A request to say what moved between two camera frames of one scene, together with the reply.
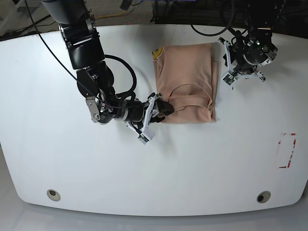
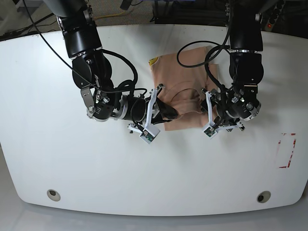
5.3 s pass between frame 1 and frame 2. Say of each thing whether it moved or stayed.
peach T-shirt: moved
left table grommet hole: stayed
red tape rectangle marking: stayed
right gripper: moved
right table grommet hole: stayed
